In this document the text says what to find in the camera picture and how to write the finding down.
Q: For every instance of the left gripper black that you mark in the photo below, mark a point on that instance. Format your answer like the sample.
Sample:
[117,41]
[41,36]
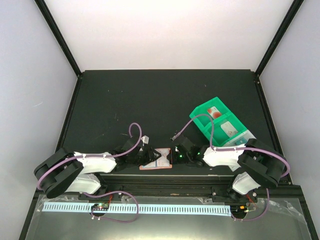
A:
[150,155]

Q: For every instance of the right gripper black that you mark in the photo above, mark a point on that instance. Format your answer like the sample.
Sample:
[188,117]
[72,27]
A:
[170,156]

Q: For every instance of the white vip card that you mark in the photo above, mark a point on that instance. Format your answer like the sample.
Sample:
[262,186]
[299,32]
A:
[164,152]
[229,129]

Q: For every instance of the pink leather card holder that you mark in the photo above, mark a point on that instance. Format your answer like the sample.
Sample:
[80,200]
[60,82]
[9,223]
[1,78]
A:
[157,165]

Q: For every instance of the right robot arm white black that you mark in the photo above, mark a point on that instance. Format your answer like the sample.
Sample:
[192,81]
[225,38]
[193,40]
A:
[255,164]

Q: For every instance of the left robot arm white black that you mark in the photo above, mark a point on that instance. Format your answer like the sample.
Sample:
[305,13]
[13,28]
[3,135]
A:
[67,171]

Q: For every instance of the red circle card in bin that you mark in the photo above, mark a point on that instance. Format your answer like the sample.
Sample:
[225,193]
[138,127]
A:
[214,112]

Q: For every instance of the white VIP card in bin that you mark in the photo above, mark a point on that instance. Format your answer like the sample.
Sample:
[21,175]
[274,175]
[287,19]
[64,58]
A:
[229,129]

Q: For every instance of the teal cards in clear bin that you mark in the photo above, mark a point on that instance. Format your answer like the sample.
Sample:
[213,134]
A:
[241,141]

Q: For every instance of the green bin far compartment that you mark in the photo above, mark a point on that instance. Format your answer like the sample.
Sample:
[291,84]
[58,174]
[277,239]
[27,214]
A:
[202,121]

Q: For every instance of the left controller board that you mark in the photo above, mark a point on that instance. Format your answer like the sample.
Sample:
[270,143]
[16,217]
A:
[99,207]

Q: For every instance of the controller board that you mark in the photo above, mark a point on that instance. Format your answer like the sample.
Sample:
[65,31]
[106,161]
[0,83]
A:
[99,207]
[239,209]

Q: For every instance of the right controller board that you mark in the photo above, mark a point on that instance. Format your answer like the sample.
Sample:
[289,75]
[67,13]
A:
[239,209]

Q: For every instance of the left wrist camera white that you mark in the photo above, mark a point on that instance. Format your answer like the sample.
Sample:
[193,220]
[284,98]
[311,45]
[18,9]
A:
[145,140]

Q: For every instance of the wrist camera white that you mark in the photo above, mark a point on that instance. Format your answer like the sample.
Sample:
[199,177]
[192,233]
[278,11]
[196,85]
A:
[145,140]
[175,136]

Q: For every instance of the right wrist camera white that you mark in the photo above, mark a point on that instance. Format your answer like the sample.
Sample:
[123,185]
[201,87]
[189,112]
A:
[175,136]

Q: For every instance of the black aluminium rail front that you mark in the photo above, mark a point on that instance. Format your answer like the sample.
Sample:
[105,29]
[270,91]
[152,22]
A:
[167,185]

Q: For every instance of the white slotted cable duct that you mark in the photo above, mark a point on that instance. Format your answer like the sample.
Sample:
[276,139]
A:
[149,209]

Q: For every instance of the left black frame post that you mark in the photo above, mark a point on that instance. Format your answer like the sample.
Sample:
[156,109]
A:
[48,17]

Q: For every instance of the black frame post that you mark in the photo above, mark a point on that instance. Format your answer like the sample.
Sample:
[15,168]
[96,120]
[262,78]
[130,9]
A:
[283,27]
[48,17]

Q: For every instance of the right black frame post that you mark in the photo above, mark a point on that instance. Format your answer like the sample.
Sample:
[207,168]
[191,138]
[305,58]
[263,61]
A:
[283,27]

